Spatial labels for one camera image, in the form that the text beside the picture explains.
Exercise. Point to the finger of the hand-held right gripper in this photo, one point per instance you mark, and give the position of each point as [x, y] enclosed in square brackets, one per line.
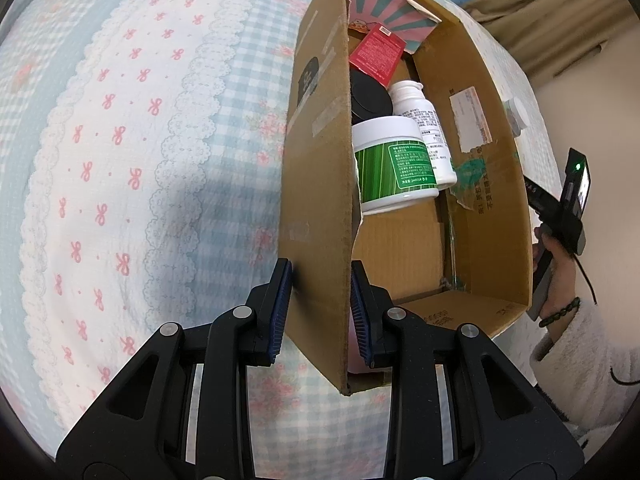
[542, 200]

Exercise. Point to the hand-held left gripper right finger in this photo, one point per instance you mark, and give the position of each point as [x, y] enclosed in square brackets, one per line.
[361, 320]

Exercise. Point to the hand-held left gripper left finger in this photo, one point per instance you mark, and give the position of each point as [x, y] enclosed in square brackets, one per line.
[280, 305]

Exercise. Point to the white cream jar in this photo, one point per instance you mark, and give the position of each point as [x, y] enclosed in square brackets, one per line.
[517, 112]

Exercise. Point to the cardboard box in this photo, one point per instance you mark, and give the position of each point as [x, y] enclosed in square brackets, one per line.
[320, 210]

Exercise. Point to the white printed bottle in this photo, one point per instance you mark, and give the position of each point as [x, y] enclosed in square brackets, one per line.
[440, 160]

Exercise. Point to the green jar white lid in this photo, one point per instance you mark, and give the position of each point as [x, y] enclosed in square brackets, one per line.
[390, 165]

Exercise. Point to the small black lid jar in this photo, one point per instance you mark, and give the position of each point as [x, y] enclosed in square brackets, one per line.
[367, 95]

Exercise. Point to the red carton box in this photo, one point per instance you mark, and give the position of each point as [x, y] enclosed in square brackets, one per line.
[375, 52]

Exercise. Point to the white fleece sleeved forearm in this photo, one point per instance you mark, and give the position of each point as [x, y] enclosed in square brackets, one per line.
[590, 360]

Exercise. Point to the person's right hand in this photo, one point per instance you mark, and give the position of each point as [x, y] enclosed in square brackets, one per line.
[565, 280]

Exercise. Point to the beige curtain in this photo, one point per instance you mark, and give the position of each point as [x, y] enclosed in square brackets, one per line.
[540, 20]

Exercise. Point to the bow print bed sheet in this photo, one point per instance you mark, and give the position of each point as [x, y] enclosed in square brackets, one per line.
[125, 160]

